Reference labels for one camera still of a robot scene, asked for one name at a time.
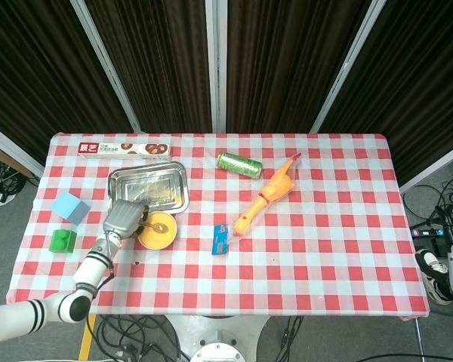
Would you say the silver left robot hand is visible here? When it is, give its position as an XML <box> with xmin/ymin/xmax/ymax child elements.
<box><xmin>102</xmin><ymin>199</ymin><xmax>150</xmax><ymax>241</ymax></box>

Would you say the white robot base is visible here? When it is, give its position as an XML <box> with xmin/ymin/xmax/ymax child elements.
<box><xmin>165</xmin><ymin>314</ymin><xmax>273</xmax><ymax>362</ymax></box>

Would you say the yellow bowl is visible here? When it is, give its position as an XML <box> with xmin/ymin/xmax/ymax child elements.
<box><xmin>135</xmin><ymin>211</ymin><xmax>179</xmax><ymax>251</ymax></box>

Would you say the rectangular stainless steel tray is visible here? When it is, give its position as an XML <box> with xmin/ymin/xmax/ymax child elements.
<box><xmin>107</xmin><ymin>161</ymin><xmax>190</xmax><ymax>222</ymax></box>

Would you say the black and white sneaker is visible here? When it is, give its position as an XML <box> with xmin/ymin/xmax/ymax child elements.
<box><xmin>414</xmin><ymin>247</ymin><xmax>453</xmax><ymax>306</ymax></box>

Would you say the black power strip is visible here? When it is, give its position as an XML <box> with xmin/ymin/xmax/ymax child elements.
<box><xmin>410</xmin><ymin>224</ymin><xmax>448</xmax><ymax>239</ymax></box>

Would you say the light blue foam cube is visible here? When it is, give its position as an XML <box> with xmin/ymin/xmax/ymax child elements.
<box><xmin>50</xmin><ymin>191</ymin><xmax>91</xmax><ymax>226</ymax></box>

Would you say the green toy block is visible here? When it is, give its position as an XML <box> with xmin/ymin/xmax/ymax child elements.
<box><xmin>48</xmin><ymin>229</ymin><xmax>78</xmax><ymax>253</ymax></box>

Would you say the long white cookie box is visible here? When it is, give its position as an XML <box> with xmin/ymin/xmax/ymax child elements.
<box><xmin>77</xmin><ymin>142</ymin><xmax>174</xmax><ymax>160</ymax></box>

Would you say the blue card package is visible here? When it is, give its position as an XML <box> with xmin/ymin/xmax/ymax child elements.
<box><xmin>211</xmin><ymin>222</ymin><xmax>230</xmax><ymax>256</ymax></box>

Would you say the green drink can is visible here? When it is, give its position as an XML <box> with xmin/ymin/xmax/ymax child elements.
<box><xmin>216</xmin><ymin>151</ymin><xmax>263</xmax><ymax>179</ymax></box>

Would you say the brown wooden board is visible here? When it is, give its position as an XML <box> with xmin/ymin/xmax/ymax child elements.
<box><xmin>0</xmin><ymin>140</ymin><xmax>32</xmax><ymax>176</ymax></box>

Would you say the red white checkered tablecloth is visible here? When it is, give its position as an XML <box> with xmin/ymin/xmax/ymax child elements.
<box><xmin>5</xmin><ymin>131</ymin><xmax>431</xmax><ymax>321</ymax></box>

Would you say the yellow rubber chicken toy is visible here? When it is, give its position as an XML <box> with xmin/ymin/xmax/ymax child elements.
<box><xmin>232</xmin><ymin>152</ymin><xmax>302</xmax><ymax>238</ymax></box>

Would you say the dark brown curtain panel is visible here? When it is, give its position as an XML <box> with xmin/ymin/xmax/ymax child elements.
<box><xmin>319</xmin><ymin>0</ymin><xmax>453</xmax><ymax>186</ymax></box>
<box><xmin>85</xmin><ymin>0</ymin><xmax>212</xmax><ymax>133</ymax></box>
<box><xmin>226</xmin><ymin>0</ymin><xmax>373</xmax><ymax>133</ymax></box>
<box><xmin>0</xmin><ymin>0</ymin><xmax>135</xmax><ymax>164</ymax></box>

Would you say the thin left wrist cable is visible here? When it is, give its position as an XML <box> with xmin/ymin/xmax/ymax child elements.
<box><xmin>92</xmin><ymin>235</ymin><xmax>116</xmax><ymax>301</ymax></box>

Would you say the white partition rail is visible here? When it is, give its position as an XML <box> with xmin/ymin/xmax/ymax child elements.
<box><xmin>0</xmin><ymin>119</ymin><xmax>45</xmax><ymax>177</ymax></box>
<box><xmin>398</xmin><ymin>139</ymin><xmax>453</xmax><ymax>194</ymax></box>

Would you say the white partition post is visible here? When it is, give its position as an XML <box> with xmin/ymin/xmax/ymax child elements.
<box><xmin>69</xmin><ymin>0</ymin><xmax>140</xmax><ymax>133</ymax></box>
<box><xmin>310</xmin><ymin>0</ymin><xmax>387</xmax><ymax>133</ymax></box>
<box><xmin>205</xmin><ymin>0</ymin><xmax>227</xmax><ymax>133</ymax></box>

